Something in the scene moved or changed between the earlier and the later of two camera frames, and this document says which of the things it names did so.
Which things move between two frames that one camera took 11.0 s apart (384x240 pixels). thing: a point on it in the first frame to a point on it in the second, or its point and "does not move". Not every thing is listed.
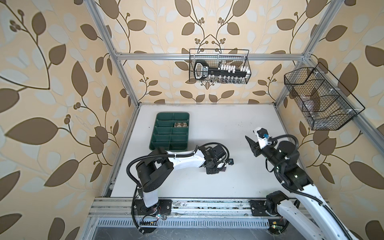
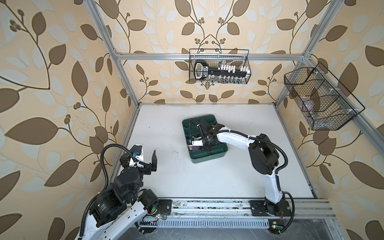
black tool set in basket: (225, 73) does not move
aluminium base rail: (185, 214) does not move
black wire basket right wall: (326, 104) does not move
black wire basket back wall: (219, 66) does not move
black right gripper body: (267, 153) to (207, 146)
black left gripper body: (213, 169) to (147, 169)
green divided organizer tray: (171, 131) to (191, 130)
